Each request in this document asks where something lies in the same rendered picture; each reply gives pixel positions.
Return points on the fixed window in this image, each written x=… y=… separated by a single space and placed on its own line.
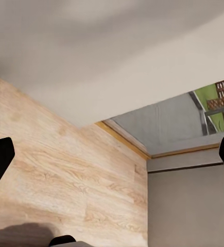
x=187 y=123

